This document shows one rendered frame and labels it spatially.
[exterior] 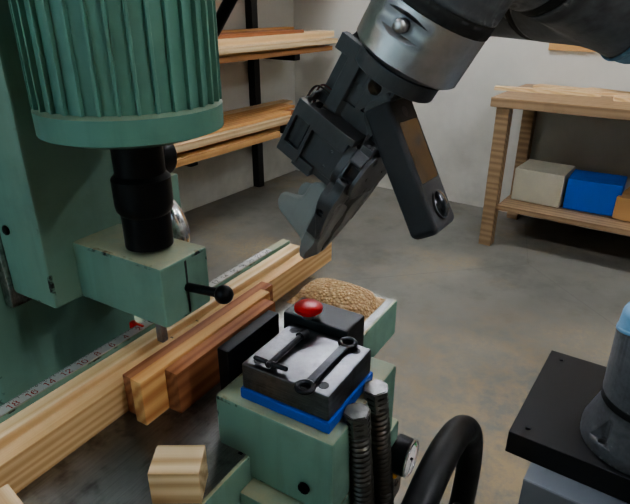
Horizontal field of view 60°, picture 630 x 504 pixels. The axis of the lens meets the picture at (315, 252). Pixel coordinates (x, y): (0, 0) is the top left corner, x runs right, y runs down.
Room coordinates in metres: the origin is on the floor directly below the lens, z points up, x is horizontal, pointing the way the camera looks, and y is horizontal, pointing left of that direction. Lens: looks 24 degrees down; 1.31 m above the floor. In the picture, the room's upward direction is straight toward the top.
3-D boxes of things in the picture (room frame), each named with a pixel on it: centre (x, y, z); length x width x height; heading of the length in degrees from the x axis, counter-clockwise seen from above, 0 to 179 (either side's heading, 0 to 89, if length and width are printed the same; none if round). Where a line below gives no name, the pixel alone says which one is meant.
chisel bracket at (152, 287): (0.56, 0.19, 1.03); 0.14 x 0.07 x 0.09; 59
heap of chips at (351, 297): (0.73, -0.03, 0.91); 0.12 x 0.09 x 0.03; 59
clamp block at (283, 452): (0.46, 0.01, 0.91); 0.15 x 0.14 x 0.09; 149
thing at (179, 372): (0.56, 0.11, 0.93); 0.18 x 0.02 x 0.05; 149
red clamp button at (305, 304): (0.50, 0.01, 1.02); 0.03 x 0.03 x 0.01
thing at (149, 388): (0.56, 0.13, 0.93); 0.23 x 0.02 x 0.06; 149
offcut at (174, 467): (0.38, 0.12, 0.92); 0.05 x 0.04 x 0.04; 91
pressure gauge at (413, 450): (0.66, -0.14, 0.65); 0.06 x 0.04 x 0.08; 149
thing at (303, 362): (0.46, 0.00, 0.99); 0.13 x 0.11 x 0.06; 149
